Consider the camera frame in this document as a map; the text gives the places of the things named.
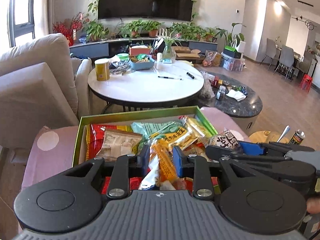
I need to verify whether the teal snack packet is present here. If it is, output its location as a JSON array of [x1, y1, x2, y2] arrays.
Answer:
[[131, 121, 184, 141]]

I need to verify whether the clear storage bin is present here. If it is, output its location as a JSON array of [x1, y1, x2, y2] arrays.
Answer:
[[221, 54, 246, 72]]

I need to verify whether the white curtain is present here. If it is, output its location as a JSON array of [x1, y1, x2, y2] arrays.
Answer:
[[34, 0, 55, 40]]

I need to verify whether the person's right hand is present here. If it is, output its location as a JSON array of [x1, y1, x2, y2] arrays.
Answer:
[[306, 197, 320, 214]]

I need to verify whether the green cardboard box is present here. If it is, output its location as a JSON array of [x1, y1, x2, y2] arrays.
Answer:
[[72, 106, 219, 168]]

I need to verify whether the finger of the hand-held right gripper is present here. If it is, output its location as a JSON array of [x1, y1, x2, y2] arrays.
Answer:
[[205, 145, 292, 163], [239, 141, 315, 157]]

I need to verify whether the red plastic stool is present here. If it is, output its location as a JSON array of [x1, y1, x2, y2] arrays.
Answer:
[[299, 74, 313, 93]]

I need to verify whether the black white snack packet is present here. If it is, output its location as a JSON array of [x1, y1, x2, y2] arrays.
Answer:
[[209, 129, 242, 151]]

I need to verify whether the yellow cylindrical can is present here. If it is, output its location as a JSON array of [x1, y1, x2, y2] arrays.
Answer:
[[94, 58, 111, 82]]

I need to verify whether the dark round coffee table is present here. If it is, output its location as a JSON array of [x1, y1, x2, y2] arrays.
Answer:
[[200, 71, 263, 130]]

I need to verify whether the white crumpled tissue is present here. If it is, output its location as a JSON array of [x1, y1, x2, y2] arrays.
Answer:
[[226, 90, 247, 102]]

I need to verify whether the orange tissue box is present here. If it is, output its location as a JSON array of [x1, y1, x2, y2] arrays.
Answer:
[[129, 45, 151, 56]]

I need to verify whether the clear plastic bag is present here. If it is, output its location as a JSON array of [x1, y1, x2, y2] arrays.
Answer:
[[199, 71, 215, 99]]

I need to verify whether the beige sofa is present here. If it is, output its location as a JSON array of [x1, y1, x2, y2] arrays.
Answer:
[[0, 33, 93, 148]]

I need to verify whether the grey dining chair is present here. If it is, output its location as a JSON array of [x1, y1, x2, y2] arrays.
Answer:
[[260, 38, 277, 70], [299, 51, 314, 75], [274, 45, 295, 81]]

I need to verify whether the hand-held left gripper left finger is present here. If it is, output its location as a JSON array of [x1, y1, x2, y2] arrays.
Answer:
[[60, 145, 150, 200]]

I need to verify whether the orange stick snack packet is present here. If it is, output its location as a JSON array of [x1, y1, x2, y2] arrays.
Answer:
[[139, 139, 180, 190]]

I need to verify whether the black yellow drink can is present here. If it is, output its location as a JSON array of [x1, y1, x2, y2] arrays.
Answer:
[[287, 130, 306, 145]]

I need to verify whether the clear bag of dark snacks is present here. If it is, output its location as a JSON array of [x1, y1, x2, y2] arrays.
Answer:
[[109, 60, 130, 75]]

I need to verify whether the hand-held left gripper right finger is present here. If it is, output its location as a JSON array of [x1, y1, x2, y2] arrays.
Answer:
[[172, 146, 263, 200]]

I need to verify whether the blue plastic basket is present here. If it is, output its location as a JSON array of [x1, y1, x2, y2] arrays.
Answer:
[[129, 55, 155, 70]]

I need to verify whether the red flower arrangement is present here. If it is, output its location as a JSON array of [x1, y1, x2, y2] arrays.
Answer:
[[53, 12, 83, 47]]

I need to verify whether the green black box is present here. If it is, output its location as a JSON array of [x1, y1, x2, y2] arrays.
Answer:
[[223, 46, 242, 59]]

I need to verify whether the pink dotted tablecloth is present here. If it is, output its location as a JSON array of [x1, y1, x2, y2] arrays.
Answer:
[[21, 106, 250, 190]]

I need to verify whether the yellow black-print snack packet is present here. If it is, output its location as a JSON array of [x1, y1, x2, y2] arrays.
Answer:
[[150, 126, 198, 153]]

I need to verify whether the tall leafy floor plant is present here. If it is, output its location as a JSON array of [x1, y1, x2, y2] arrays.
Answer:
[[215, 23, 247, 48]]

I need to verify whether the beige brown-print snack packet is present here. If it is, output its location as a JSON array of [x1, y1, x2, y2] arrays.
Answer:
[[96, 130, 143, 162]]

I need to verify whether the grey television cabinet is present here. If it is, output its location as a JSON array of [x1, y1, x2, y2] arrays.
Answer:
[[69, 39, 218, 60]]

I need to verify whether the metal spoon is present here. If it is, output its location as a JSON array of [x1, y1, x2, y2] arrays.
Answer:
[[276, 126, 290, 143]]

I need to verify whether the plastic bag of fruit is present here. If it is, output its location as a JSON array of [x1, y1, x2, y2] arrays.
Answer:
[[202, 51, 217, 67]]

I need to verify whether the white round table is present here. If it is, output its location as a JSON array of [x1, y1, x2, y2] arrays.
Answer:
[[87, 64, 204, 104]]

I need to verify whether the open cardboard box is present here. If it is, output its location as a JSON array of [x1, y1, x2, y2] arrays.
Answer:
[[171, 46, 202, 60]]

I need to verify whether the glass vase with plant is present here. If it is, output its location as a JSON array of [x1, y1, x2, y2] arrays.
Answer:
[[160, 34, 180, 60]]

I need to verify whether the row of green potted plants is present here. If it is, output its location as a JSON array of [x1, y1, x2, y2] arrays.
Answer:
[[82, 20, 218, 43]]

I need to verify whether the dark framed window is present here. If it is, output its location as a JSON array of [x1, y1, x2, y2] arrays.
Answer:
[[9, 0, 35, 48]]

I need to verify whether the red yellow striped snack bag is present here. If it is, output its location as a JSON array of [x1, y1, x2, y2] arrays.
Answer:
[[86, 124, 133, 160]]

